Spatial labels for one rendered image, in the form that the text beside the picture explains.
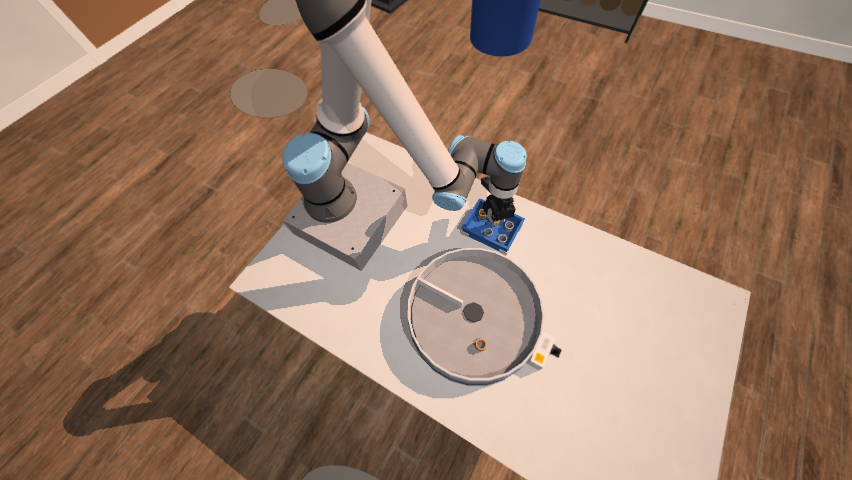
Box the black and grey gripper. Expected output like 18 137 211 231
483 194 516 225

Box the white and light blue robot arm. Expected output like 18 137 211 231
282 0 527 223

